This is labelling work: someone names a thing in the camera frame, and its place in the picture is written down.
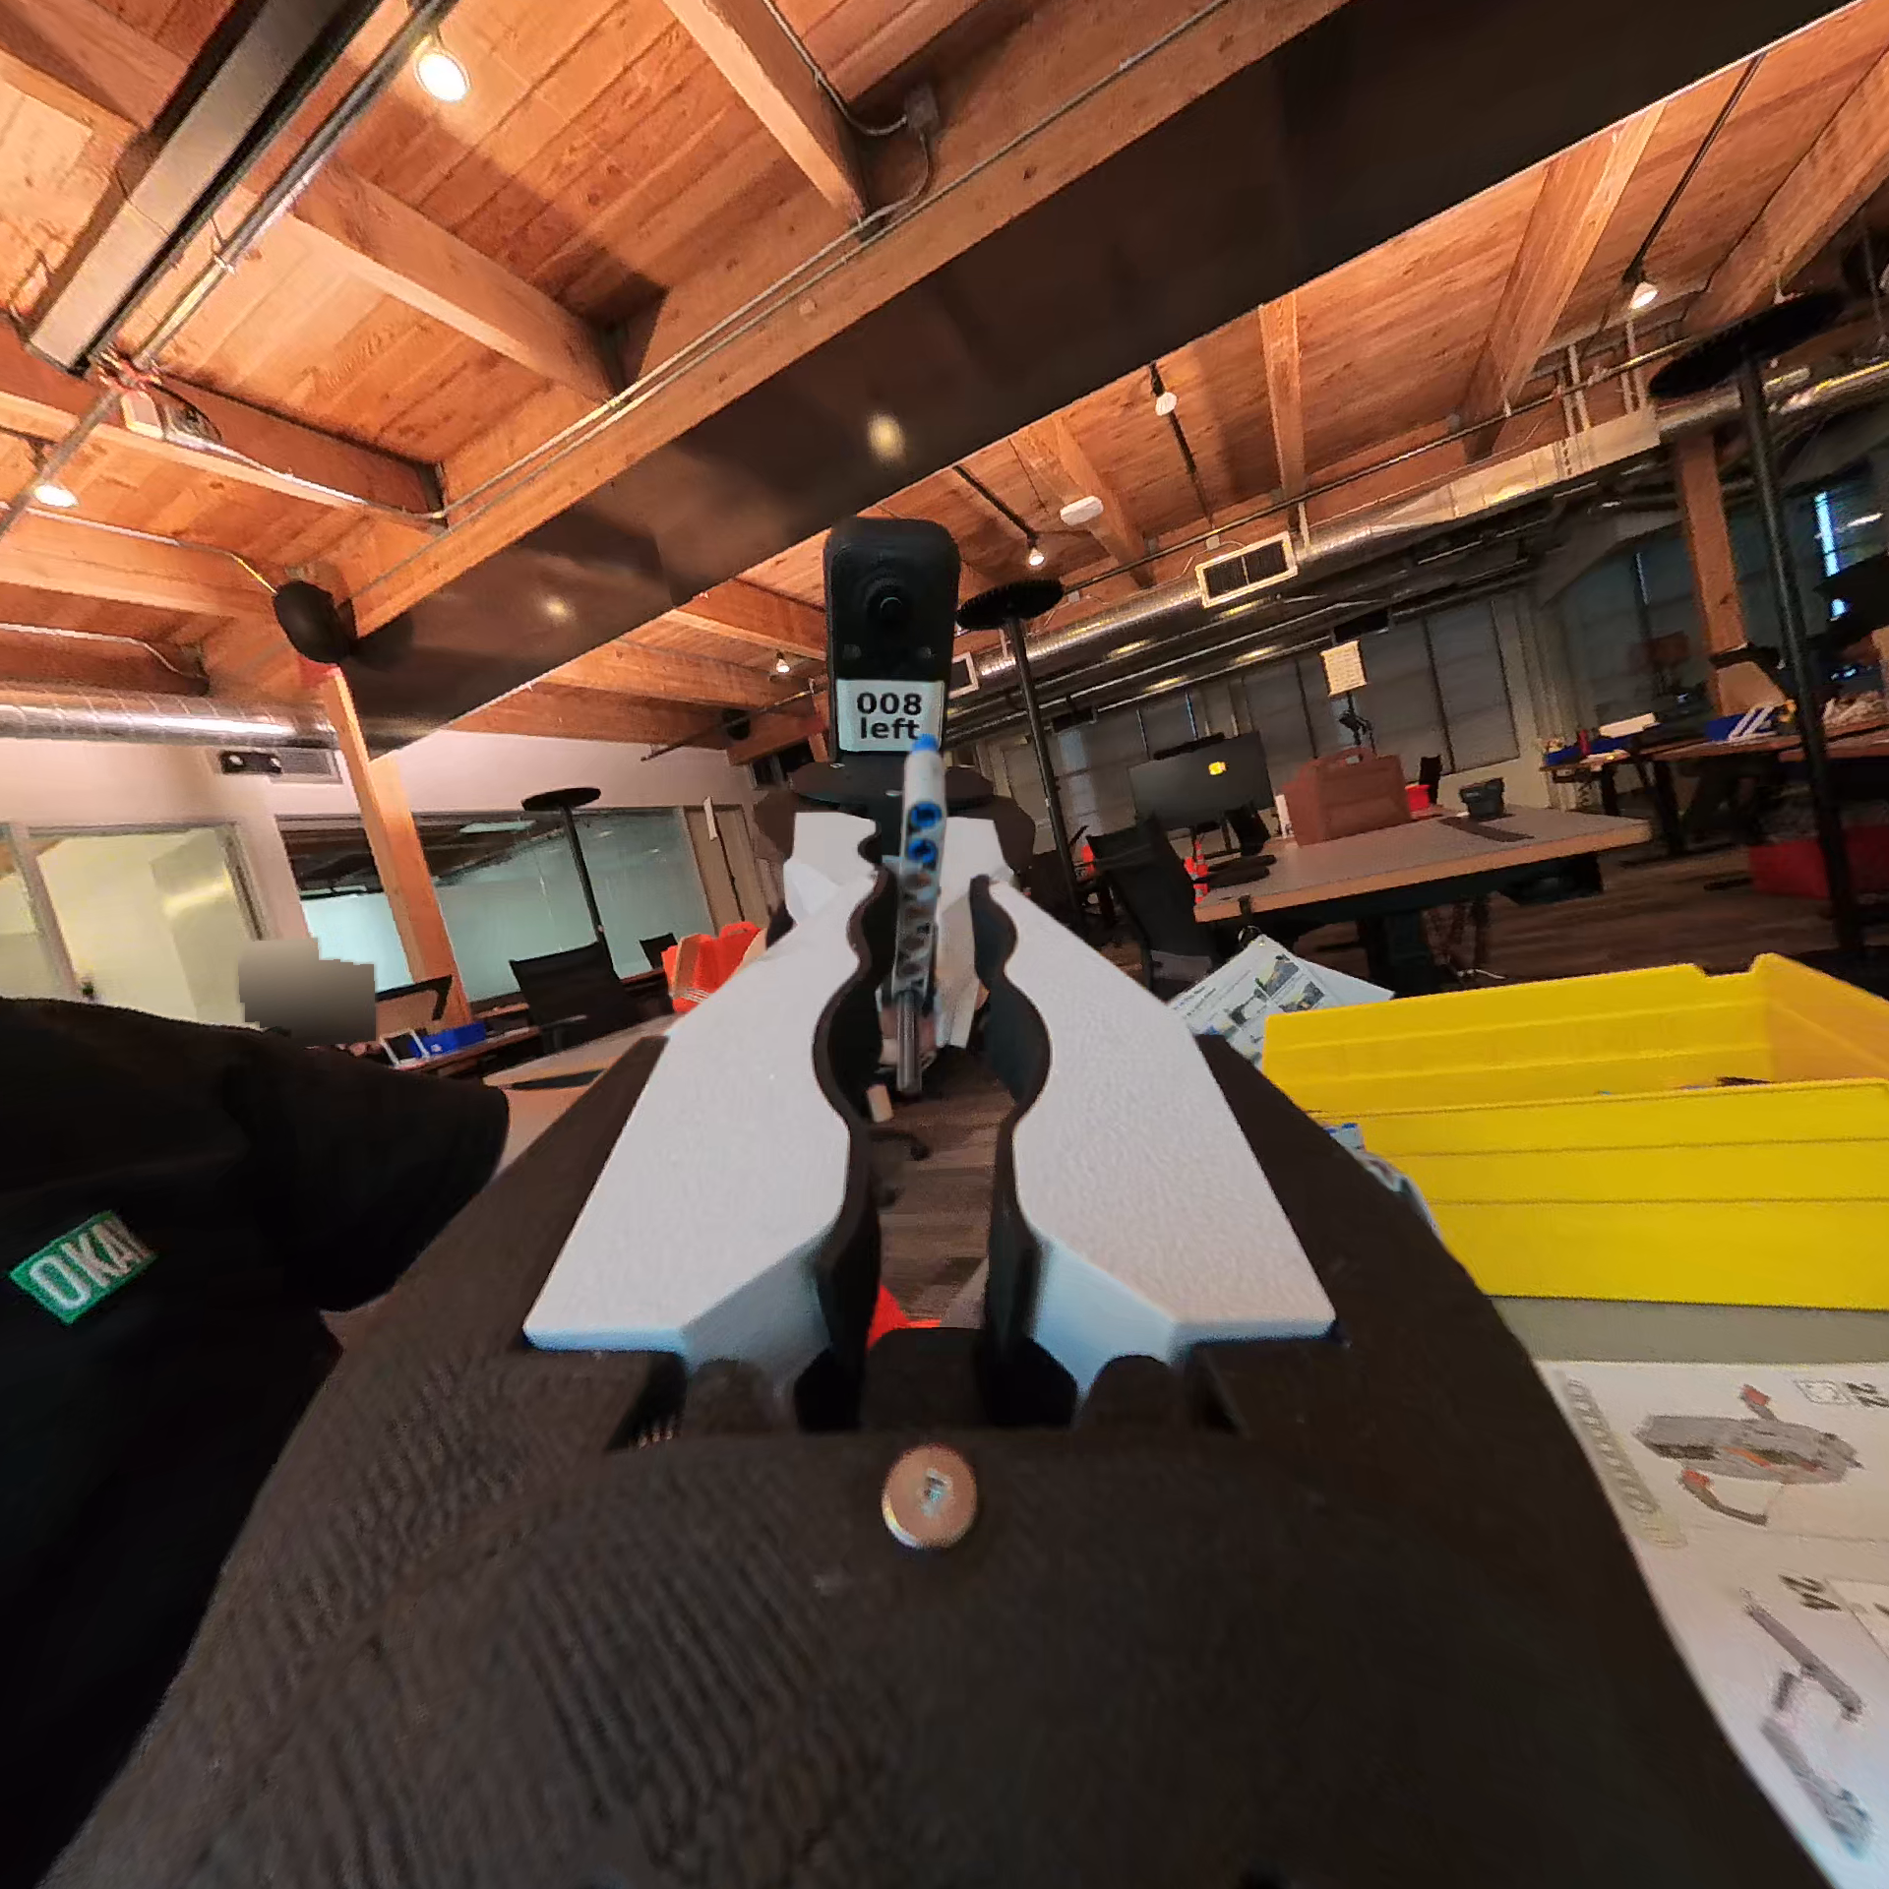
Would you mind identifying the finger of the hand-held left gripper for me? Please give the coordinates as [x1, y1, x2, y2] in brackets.
[778, 809, 890, 947]
[933, 812, 1030, 1055]

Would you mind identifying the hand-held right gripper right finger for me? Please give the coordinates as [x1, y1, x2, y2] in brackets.
[962, 875, 1340, 1428]

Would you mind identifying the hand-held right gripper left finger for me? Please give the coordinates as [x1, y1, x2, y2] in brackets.
[520, 869, 894, 1428]

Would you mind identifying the grey beam with blue pins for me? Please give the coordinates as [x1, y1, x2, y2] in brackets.
[882, 734, 951, 1103]

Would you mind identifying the orange plastic object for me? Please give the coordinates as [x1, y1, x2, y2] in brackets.
[658, 919, 771, 1024]

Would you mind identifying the black office chair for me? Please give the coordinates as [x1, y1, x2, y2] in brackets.
[505, 938, 639, 1052]
[1081, 816, 1231, 993]

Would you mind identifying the black monitor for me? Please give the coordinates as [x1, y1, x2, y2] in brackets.
[1124, 732, 1278, 846]

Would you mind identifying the folded printed leaflet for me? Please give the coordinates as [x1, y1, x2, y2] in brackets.
[1170, 933, 1399, 1068]

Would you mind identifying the black ceiling panel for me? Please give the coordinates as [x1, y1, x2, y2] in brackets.
[338, 0, 1889, 757]

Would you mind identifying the white ceiling air vent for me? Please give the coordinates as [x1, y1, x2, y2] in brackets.
[1196, 529, 1299, 610]

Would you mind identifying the wooden work table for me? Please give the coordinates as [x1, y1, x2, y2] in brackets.
[1191, 803, 1654, 993]
[1542, 707, 1889, 866]

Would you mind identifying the yellow parts bin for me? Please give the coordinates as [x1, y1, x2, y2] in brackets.
[1259, 951, 1889, 1318]

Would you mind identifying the black round ceiling device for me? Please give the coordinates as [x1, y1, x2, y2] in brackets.
[270, 579, 419, 671]

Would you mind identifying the white instruction booklet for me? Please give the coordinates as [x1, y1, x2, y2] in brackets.
[1534, 1359, 1889, 1889]

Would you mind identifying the red storage bin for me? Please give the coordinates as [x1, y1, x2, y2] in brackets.
[1747, 830, 1889, 907]

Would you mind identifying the wooden support post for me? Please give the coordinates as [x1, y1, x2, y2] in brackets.
[315, 669, 477, 1027]

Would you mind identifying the silver ventilation duct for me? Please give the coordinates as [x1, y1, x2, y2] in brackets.
[945, 346, 1889, 702]
[0, 691, 344, 749]

